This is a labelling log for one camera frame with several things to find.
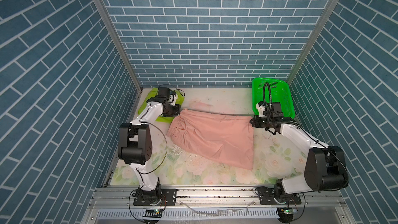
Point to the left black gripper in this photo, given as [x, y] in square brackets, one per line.
[175, 111]

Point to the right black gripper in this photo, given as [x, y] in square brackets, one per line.
[255, 123]

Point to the lime green shorts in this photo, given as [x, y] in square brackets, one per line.
[153, 105]

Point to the pink shorts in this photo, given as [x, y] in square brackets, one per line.
[227, 139]

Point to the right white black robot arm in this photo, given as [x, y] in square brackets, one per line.
[325, 168]

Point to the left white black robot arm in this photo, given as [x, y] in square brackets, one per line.
[135, 149]

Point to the green plastic basket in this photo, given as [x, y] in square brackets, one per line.
[280, 92]

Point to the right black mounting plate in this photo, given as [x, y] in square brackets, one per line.
[270, 196]

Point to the black mounting plate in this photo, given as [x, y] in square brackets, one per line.
[169, 196]
[270, 196]

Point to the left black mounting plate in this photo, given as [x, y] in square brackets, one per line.
[169, 196]

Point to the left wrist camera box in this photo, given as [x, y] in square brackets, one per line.
[165, 93]

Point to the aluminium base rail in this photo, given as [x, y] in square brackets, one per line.
[211, 196]

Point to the left aluminium corner post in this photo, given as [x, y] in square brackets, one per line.
[101, 8]

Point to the aluminium corner post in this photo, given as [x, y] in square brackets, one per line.
[101, 8]
[324, 17]

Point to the right aluminium corner post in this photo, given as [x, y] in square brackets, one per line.
[324, 17]

